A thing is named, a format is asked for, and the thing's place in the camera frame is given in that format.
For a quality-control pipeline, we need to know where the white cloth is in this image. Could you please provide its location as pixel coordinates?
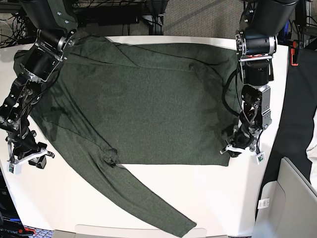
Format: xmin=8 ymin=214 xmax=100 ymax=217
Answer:
xmin=306 ymin=138 xmax=317 ymax=161

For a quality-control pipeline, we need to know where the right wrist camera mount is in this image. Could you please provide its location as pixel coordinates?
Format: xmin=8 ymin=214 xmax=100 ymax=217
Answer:
xmin=7 ymin=140 xmax=55 ymax=175

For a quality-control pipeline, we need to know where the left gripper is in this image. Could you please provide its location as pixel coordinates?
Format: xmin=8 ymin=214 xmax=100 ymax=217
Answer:
xmin=227 ymin=125 xmax=263 ymax=158

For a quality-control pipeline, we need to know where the white paper tag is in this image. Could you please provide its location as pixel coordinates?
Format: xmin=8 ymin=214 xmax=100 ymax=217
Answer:
xmin=258 ymin=198 xmax=270 ymax=209

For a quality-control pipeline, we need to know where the green long-sleeve T-shirt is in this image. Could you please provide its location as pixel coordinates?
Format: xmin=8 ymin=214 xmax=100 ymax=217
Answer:
xmin=12 ymin=37 xmax=241 ymax=237

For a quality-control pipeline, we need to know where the grey plastic bin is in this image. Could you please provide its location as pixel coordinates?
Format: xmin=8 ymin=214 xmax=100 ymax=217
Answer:
xmin=252 ymin=157 xmax=317 ymax=238

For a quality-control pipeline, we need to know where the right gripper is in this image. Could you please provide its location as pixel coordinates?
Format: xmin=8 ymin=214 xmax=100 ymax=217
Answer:
xmin=6 ymin=130 xmax=47 ymax=169

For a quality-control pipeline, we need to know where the dark grey cloth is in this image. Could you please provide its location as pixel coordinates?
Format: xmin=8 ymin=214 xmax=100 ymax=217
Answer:
xmin=262 ymin=48 xmax=317 ymax=185

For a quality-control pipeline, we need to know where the black box with label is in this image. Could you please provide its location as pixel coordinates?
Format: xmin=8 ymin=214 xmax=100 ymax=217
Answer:
xmin=0 ymin=173 xmax=23 ymax=238

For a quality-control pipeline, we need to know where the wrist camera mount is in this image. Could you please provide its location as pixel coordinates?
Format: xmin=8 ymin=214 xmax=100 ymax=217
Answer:
xmin=220 ymin=144 xmax=265 ymax=165
xmin=7 ymin=140 xmax=55 ymax=175

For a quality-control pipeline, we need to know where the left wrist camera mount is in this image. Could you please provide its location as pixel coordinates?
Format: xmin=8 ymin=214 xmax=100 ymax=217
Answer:
xmin=220 ymin=144 xmax=265 ymax=165

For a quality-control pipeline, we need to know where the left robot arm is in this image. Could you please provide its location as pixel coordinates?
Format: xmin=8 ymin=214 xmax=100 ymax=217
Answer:
xmin=220 ymin=0 xmax=298 ymax=158

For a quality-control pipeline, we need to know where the red black clamp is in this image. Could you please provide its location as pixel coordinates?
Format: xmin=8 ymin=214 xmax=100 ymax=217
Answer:
xmin=289 ymin=40 xmax=303 ymax=66

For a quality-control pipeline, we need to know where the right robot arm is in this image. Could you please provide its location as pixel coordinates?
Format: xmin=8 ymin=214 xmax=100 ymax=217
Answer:
xmin=0 ymin=0 xmax=78 ymax=173

